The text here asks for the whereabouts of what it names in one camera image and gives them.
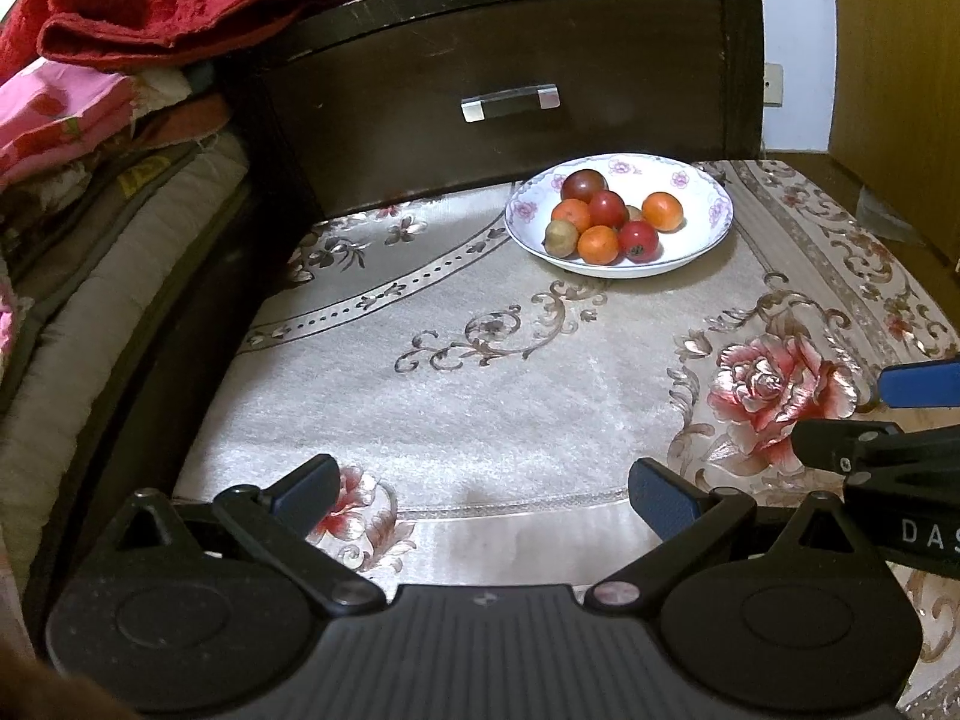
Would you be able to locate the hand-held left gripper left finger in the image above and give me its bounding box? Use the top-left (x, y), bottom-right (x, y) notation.
top-left (127, 454), bottom-right (385, 614)

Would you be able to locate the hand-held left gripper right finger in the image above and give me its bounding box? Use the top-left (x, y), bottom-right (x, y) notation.
top-left (583, 457), bottom-right (884, 614)

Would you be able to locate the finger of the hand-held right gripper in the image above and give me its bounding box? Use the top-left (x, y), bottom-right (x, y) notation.
top-left (792, 418), bottom-right (960, 488)
top-left (876, 358), bottom-right (960, 409)

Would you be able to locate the orange tangerine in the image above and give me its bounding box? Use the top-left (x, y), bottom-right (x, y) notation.
top-left (551, 199), bottom-right (593, 235)
top-left (641, 192), bottom-right (686, 233)
top-left (577, 226), bottom-right (620, 266)

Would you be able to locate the white floral plate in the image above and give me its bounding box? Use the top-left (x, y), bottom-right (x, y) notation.
top-left (504, 154), bottom-right (734, 279)

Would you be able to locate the dark red tomato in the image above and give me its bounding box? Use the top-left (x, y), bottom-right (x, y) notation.
top-left (561, 169), bottom-right (609, 203)

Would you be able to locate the clear plastic wrap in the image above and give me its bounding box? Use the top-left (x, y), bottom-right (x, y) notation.
top-left (855, 184), bottom-right (927, 245)

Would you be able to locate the beige floral mat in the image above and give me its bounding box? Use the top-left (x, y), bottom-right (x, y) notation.
top-left (169, 157), bottom-right (960, 713)

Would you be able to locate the grey mattress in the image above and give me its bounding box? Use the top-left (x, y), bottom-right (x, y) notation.
top-left (0, 131), bottom-right (252, 541)

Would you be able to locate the yellow wooden cabinet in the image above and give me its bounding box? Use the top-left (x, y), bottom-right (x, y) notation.
top-left (765, 0), bottom-right (960, 271)

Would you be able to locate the dark wooden nightstand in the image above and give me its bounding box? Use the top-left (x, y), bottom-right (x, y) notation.
top-left (217, 0), bottom-right (766, 226)

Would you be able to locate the stack of folded bedding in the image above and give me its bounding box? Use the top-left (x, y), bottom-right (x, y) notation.
top-left (0, 60), bottom-right (233, 316)

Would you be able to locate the red towel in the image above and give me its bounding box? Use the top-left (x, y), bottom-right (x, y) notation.
top-left (0, 0), bottom-right (377, 80)

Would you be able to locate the clear drawer handle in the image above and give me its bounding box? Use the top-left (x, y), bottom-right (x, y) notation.
top-left (461, 82), bottom-right (561, 124)

